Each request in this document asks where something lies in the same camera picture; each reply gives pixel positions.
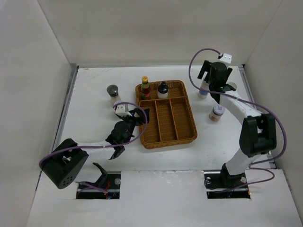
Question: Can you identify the blue label salt jar right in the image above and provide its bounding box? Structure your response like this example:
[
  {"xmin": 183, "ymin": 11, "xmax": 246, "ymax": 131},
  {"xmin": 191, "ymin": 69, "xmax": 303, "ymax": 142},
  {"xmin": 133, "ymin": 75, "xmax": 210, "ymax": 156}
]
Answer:
[{"xmin": 227, "ymin": 82, "xmax": 237, "ymax": 91}]

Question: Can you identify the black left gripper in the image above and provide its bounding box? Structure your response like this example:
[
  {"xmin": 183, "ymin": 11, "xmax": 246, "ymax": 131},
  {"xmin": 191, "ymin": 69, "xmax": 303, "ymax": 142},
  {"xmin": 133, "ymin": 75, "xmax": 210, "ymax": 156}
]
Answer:
[{"xmin": 120, "ymin": 108, "xmax": 149, "ymax": 145}]

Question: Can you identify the yellow cap red sauce bottle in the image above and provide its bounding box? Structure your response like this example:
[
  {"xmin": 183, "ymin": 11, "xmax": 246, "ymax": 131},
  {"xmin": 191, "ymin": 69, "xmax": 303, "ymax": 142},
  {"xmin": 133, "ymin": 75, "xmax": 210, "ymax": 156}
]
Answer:
[{"xmin": 141, "ymin": 76, "xmax": 151, "ymax": 100}]

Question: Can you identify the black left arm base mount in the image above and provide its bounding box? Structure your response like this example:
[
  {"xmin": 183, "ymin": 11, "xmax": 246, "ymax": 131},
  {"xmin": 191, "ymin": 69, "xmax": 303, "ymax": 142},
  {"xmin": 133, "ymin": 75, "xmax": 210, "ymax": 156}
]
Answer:
[{"xmin": 76, "ymin": 163, "xmax": 122, "ymax": 200}]

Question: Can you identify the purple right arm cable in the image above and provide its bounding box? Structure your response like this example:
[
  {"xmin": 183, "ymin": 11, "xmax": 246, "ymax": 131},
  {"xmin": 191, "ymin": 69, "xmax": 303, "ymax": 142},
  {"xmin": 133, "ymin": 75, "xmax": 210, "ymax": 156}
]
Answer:
[{"xmin": 188, "ymin": 48, "xmax": 287, "ymax": 192}]

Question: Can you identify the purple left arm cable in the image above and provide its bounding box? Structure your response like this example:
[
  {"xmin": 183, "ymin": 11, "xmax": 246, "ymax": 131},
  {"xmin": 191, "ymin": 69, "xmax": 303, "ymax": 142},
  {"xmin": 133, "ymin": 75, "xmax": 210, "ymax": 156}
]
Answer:
[{"xmin": 38, "ymin": 101, "xmax": 149, "ymax": 194}]

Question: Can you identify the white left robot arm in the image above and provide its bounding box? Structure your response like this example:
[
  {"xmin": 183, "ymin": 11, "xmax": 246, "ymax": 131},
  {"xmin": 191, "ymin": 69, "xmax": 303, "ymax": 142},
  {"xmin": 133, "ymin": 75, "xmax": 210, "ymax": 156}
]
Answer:
[{"xmin": 39, "ymin": 104, "xmax": 150, "ymax": 192}]

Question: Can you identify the brown wicker divided basket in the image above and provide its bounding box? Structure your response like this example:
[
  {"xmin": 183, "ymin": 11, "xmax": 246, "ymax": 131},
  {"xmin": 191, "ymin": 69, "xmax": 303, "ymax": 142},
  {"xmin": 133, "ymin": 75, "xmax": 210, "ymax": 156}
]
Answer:
[{"xmin": 135, "ymin": 80, "xmax": 197, "ymax": 149}]

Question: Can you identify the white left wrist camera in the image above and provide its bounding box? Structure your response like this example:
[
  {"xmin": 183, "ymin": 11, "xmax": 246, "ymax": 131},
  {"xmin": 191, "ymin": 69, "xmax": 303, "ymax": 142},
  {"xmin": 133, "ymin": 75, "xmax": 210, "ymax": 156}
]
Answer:
[{"xmin": 115, "ymin": 104, "xmax": 131, "ymax": 117}]

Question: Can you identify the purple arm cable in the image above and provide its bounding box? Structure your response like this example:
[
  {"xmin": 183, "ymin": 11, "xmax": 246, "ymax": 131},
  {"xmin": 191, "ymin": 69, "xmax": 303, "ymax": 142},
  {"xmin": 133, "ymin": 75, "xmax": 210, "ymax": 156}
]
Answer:
[
  {"xmin": 38, "ymin": 101, "xmax": 149, "ymax": 194},
  {"xmin": 188, "ymin": 48, "xmax": 287, "ymax": 192}
]

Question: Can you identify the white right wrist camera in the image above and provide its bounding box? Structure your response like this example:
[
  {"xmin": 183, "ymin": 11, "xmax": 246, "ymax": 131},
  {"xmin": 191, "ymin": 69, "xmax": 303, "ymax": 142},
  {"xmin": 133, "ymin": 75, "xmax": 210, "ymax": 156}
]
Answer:
[{"xmin": 218, "ymin": 53, "xmax": 232, "ymax": 64}]

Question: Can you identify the dark lid spice jar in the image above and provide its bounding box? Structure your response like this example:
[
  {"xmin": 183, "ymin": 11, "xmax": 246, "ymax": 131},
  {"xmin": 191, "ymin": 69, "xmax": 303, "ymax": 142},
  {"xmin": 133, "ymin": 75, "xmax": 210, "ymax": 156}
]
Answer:
[{"xmin": 107, "ymin": 85, "xmax": 121, "ymax": 104}]

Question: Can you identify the blue label salt jar left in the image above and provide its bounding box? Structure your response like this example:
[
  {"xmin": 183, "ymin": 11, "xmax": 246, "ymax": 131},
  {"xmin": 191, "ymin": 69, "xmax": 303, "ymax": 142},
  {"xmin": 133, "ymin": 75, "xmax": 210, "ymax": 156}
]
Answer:
[{"xmin": 198, "ymin": 80, "xmax": 209, "ymax": 99}]

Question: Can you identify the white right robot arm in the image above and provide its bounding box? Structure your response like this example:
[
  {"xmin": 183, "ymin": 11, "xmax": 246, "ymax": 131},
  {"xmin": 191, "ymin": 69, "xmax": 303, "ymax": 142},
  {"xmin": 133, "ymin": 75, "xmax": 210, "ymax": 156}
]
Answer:
[{"xmin": 198, "ymin": 61, "xmax": 276, "ymax": 190}]

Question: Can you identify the red label spice jar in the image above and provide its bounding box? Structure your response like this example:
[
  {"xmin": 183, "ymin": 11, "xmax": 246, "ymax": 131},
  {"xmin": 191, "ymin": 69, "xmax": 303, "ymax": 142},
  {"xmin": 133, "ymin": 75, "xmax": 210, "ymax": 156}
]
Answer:
[{"xmin": 209, "ymin": 104, "xmax": 225, "ymax": 122}]

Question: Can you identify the black cap white bottle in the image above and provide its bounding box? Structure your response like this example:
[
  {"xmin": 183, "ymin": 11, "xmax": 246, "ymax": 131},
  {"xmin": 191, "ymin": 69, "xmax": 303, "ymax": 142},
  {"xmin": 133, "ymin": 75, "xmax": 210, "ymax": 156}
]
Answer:
[{"xmin": 157, "ymin": 81, "xmax": 169, "ymax": 99}]

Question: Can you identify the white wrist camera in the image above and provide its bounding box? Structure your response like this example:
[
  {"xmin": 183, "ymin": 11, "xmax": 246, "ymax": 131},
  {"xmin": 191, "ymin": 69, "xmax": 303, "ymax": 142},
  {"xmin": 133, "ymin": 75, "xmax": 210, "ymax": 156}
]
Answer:
[
  {"xmin": 115, "ymin": 104, "xmax": 131, "ymax": 117},
  {"xmin": 218, "ymin": 53, "xmax": 232, "ymax": 64}
]

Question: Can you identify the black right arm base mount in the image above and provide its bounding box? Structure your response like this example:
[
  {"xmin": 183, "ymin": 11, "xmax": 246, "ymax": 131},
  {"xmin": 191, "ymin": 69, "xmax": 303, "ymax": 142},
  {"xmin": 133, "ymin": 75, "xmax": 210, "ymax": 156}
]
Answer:
[{"xmin": 204, "ymin": 171, "xmax": 250, "ymax": 199}]

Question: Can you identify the blue label salt jar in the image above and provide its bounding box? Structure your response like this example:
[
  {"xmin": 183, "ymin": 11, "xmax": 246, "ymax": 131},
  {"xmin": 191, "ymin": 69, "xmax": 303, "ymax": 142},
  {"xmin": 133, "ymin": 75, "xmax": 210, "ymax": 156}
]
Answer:
[
  {"xmin": 198, "ymin": 80, "xmax": 209, "ymax": 99},
  {"xmin": 227, "ymin": 82, "xmax": 237, "ymax": 91}
]

